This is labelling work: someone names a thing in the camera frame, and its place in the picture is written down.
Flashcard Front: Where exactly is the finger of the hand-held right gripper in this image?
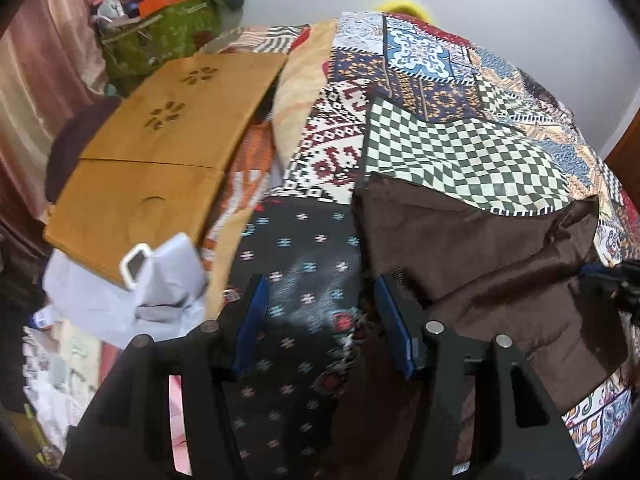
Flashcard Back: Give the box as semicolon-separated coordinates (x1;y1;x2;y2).
619;286;640;327
579;261;640;288

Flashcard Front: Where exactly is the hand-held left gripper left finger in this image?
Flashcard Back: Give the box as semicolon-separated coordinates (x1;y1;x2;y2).
59;274;271;480

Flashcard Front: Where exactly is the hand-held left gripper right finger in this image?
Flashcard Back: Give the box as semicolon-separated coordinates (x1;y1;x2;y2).
374;274;586;480

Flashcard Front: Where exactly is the brown shirt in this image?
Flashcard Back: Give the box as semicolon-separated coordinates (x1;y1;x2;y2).
330;172;629;480

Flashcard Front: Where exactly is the white plastic bag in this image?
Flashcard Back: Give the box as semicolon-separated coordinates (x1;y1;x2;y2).
42;232;212;352

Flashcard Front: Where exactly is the wooden door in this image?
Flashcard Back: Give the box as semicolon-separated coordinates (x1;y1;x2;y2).
602;110;640;197

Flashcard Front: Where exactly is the patchwork patterned blanket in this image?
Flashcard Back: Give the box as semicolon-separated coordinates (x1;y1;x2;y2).
270;10;640;461

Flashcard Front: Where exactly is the wooden lap tray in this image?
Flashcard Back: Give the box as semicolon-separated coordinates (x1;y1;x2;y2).
44;52;289;287

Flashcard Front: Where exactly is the pale floral cloth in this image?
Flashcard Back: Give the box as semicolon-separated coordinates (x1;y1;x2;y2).
21;322;123;443

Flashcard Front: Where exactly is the beige orange patterned cloth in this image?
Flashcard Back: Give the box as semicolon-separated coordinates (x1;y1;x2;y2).
200;22;342;313

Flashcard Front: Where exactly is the green patterned bag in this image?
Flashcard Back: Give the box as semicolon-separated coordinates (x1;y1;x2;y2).
99;0;224;85

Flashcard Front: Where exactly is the yellow foam tube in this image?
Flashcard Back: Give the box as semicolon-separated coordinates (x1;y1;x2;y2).
375;0;432;18

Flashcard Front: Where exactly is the orange box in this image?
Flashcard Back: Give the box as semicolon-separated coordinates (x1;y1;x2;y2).
137;0;194;18

